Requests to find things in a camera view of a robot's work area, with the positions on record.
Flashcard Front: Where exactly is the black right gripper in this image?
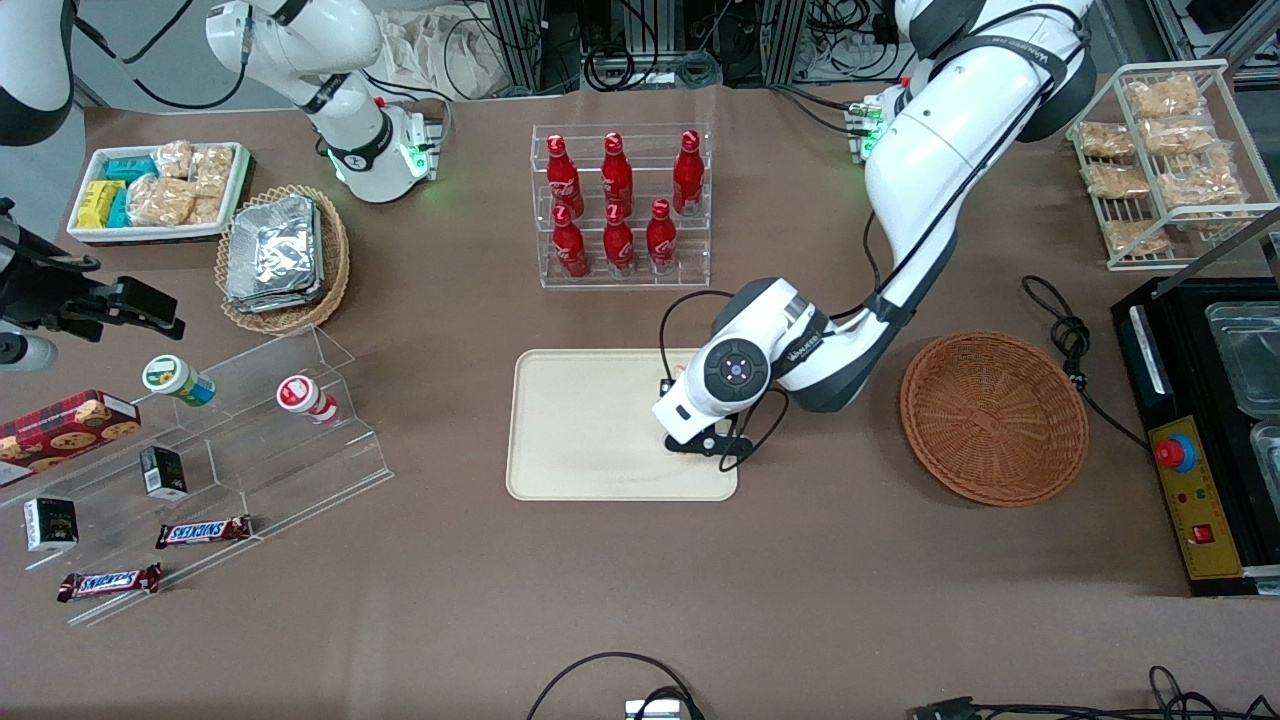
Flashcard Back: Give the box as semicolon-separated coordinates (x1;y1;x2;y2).
0;198;187;343

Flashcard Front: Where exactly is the white rectangular snack tray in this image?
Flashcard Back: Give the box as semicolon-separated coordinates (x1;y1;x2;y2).
66;142;253;247

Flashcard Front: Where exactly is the cream plastic tray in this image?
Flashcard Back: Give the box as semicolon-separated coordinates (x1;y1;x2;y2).
505;348;739;502

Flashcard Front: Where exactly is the light wicker basket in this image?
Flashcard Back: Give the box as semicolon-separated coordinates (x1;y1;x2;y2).
215;184;351;336

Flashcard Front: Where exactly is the brown wicker basket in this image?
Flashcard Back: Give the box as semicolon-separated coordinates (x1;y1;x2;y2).
899;331;1091;508

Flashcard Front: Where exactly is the green lidded snack cup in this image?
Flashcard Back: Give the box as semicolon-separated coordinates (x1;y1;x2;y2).
141;354;217;408

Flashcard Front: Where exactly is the yellow snack pack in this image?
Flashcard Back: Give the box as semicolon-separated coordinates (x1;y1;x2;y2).
77;180;126;229

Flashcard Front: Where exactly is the red tartan cookie box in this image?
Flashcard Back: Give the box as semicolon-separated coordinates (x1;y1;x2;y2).
0;389;143;491

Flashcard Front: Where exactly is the foil wrapped pack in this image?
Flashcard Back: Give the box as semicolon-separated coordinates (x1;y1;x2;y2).
226;195;323;301
224;280;326;313

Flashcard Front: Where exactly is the small black drink carton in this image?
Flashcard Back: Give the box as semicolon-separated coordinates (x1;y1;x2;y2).
139;445;189;501
23;497;80;553

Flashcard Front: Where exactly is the red lidded snack cup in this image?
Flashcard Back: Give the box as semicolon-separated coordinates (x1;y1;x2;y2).
276;374;341;425

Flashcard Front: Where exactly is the red cola bottle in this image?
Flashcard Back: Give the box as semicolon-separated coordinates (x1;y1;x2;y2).
552;205;590;279
546;134;585;216
646;198;678;271
673;129;705;216
601;132;634;213
603;203;636;276

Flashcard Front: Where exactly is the Snickers chocolate bar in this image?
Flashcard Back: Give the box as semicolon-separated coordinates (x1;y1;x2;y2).
155;515;254;550
56;563;163;603

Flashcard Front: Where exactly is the clear acrylic stepped shelf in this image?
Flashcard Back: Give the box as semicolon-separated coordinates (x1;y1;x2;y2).
0;324;395;628

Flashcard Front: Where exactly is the clear acrylic bottle rack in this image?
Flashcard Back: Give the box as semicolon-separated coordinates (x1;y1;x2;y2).
531;123;713;291

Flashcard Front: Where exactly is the white cloth bag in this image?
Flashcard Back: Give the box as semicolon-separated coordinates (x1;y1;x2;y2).
378;10;506;101

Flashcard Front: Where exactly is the black machine yellow panel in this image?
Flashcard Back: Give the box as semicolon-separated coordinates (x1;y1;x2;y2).
1111;275;1280;598

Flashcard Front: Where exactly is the clear plastic container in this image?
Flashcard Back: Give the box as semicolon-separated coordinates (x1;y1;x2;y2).
1204;300;1280;417
1249;420;1280;491

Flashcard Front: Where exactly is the grey metal bar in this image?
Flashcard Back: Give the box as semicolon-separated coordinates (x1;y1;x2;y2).
1150;205;1280;299

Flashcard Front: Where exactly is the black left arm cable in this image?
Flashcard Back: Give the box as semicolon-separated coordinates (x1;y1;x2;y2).
657;288;793;473

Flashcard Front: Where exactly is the black looped cable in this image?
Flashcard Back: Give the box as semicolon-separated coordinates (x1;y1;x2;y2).
525;652;706;720

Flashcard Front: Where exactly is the black cable with connector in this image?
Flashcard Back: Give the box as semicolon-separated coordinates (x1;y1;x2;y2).
908;664;1280;720

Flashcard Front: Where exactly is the black coiled cable bundle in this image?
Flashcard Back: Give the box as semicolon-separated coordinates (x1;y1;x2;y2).
582;35;723;93

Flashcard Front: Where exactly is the black machine power cable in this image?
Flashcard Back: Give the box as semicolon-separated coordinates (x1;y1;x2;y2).
1021;275;1153;451

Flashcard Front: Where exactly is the aluminium frame post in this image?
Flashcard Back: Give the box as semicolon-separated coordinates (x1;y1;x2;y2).
485;0;561;96

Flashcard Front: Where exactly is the white wire rack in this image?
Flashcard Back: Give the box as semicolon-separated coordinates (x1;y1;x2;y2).
1066;58;1280;272

